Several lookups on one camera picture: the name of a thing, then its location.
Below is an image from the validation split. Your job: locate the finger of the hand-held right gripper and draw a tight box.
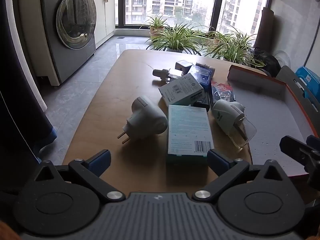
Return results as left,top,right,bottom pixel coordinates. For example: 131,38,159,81
307,134,320,152
279,135,320,188

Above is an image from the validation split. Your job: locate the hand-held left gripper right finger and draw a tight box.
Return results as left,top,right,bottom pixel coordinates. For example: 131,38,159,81
192,149,290,202

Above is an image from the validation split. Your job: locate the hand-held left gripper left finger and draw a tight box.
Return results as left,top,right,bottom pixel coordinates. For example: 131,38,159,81
32,149,126,202

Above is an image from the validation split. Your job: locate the light teal box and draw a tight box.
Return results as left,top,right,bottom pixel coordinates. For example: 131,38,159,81
166,104,215,167

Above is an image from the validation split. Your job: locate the white mosquito repellent heater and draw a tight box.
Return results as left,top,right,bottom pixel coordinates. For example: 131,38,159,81
211,99,257,149

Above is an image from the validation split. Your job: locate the orange-edged cardboard box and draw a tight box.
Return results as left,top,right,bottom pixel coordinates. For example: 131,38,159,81
227,64,320,178

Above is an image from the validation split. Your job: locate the white plug adapter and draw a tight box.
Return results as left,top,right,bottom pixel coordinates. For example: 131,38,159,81
117,95,169,145

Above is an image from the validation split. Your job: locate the red blue playing card pack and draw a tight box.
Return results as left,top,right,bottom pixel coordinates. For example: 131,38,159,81
211,81,237,108

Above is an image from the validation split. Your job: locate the white charger cube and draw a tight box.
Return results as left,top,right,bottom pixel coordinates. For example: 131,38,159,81
175,60,194,76

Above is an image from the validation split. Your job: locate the black charger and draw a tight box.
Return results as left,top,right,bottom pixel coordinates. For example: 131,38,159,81
192,100,210,112

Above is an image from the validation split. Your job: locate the blue plastic stool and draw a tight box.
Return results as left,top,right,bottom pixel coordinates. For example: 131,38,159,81
295,66,320,101

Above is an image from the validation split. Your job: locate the grey folding lap desk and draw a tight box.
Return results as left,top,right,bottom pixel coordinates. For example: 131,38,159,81
276,65,320,123

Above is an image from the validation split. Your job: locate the white and teal box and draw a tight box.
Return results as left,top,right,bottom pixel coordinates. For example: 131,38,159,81
158,72,207,107

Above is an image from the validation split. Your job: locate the blue box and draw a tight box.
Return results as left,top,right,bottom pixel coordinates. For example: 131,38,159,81
187,65,213,91

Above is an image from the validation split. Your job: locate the white round fan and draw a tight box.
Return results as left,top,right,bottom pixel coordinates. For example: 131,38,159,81
274,50,292,68

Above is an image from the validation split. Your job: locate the black bag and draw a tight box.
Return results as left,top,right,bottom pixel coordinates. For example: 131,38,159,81
252,46,282,77

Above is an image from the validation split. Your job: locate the clear refill bottle grey cap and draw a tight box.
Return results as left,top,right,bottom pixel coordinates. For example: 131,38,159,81
152,68,187,83

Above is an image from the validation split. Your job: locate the potted spider plant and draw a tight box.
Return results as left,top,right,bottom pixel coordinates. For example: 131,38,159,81
209,27,233,46
202,26,265,68

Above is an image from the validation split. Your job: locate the large spider plant white pot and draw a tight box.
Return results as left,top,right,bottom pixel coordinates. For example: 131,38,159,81
146,22,213,56

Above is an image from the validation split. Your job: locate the grey front-load washing machine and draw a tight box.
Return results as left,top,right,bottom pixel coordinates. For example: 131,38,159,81
39,0,98,86

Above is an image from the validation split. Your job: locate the spider plant terracotta pot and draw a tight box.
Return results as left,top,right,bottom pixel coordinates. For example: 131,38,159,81
140,15,175,40

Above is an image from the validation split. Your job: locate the cream cabinet with brass handles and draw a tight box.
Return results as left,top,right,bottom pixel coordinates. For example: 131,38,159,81
91,0,116,48

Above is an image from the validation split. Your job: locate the black window frame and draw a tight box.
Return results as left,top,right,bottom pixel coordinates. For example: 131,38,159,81
114,0,273,34

